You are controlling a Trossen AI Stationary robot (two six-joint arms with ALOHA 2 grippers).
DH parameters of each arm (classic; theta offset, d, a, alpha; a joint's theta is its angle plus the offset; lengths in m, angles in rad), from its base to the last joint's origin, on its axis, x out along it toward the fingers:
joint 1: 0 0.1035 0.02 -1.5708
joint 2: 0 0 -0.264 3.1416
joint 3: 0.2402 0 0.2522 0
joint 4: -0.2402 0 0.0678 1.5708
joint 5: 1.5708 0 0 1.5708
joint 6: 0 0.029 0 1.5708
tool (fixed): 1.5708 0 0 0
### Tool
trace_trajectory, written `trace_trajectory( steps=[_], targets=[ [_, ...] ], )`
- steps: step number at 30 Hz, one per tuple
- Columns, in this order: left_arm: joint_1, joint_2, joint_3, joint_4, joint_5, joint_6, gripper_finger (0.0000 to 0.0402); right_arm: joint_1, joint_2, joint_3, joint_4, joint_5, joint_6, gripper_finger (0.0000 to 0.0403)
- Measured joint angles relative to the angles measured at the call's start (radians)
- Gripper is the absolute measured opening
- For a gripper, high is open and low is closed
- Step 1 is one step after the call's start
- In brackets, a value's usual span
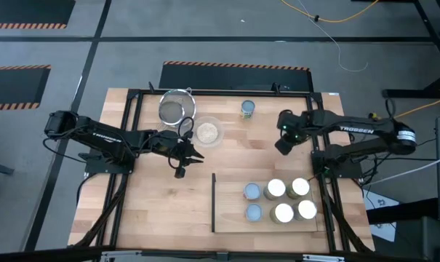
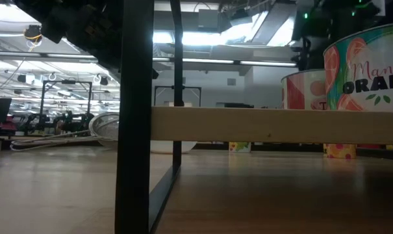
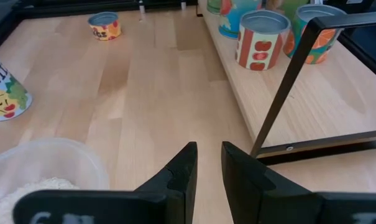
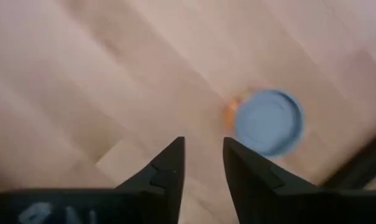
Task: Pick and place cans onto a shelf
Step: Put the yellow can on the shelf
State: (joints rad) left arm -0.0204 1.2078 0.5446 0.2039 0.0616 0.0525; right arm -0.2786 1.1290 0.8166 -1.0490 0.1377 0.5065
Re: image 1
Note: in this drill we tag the tall can floral label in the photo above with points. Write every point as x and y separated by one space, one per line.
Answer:
300 187

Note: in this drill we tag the white rice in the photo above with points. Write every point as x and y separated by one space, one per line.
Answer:
207 132

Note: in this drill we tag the white paper sheet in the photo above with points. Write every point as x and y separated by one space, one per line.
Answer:
379 203

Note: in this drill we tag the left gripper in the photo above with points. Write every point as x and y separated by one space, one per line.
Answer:
181 153

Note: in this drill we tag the large metal sieve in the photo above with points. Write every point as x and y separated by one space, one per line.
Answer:
187 100

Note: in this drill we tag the diced tomatoes can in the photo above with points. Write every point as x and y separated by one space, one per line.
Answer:
252 191

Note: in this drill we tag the black table frame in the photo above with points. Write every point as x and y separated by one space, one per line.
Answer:
223 93

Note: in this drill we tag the black hazard-striped floor mat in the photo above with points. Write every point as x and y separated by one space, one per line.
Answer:
23 11
12 87
223 78

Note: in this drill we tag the clear plastic bowl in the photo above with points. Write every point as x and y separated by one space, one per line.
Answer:
196 125

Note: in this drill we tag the yellow and red label can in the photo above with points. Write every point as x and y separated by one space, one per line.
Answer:
247 108

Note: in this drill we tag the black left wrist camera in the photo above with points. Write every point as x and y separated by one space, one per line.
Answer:
179 172

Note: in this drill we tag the tall can green label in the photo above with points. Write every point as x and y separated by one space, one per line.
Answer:
282 213

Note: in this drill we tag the mandarin oranges can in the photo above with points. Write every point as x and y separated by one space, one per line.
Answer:
254 212

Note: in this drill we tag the black metal stand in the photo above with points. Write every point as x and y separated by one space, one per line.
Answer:
416 93

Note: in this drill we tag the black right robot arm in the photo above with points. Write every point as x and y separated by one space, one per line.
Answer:
358 130

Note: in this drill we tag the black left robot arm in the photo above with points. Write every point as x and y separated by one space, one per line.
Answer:
107 136

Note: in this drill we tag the tall can pale label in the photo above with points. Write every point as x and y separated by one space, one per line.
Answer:
307 209

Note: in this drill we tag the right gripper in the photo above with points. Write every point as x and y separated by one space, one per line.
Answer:
285 145

